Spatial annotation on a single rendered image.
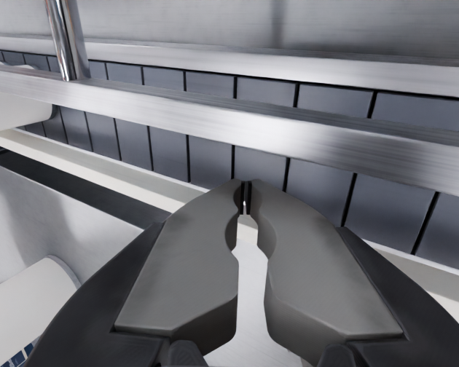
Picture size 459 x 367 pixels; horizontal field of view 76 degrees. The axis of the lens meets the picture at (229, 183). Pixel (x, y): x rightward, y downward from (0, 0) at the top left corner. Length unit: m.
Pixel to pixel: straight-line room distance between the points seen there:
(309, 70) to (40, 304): 0.43
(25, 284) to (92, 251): 0.11
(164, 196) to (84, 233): 0.21
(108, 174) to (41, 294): 0.27
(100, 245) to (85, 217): 0.04
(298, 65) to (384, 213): 0.09
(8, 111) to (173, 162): 0.15
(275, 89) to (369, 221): 0.09
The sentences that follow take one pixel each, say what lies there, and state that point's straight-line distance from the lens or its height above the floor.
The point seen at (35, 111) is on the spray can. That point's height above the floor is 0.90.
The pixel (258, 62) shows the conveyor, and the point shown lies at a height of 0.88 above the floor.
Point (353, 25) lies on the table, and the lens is 0.21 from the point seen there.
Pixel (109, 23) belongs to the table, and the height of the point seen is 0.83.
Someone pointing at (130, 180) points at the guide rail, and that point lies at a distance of 0.23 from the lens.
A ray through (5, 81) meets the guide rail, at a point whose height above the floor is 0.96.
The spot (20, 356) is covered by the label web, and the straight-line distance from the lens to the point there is 0.88.
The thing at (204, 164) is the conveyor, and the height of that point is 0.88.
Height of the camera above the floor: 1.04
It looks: 50 degrees down
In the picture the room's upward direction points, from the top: 127 degrees counter-clockwise
